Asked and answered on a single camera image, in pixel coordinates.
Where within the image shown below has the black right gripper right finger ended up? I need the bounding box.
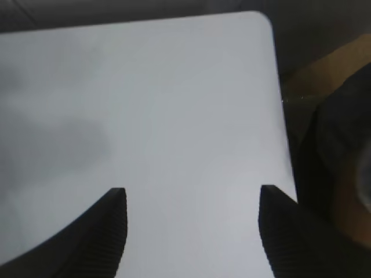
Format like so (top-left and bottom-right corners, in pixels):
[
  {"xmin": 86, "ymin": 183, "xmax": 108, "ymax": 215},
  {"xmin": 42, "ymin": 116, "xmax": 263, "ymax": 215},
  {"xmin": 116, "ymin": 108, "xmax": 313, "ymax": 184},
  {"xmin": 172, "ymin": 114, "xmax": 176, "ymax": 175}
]
[{"xmin": 257, "ymin": 185, "xmax": 371, "ymax": 278}]

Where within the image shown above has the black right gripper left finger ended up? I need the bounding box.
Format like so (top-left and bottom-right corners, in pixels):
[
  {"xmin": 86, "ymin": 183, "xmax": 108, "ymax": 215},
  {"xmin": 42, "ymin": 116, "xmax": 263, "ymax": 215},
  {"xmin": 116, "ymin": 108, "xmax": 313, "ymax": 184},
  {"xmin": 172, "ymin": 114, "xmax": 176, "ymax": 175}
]
[{"xmin": 0, "ymin": 187, "xmax": 128, "ymax": 278}]

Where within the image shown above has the black rounded object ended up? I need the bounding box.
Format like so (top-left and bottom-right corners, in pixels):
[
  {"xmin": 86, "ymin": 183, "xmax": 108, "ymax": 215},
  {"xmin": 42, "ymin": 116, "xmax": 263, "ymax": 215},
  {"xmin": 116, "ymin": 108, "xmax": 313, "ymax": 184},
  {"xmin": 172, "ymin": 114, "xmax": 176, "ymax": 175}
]
[{"xmin": 298, "ymin": 62, "xmax": 371, "ymax": 261}]

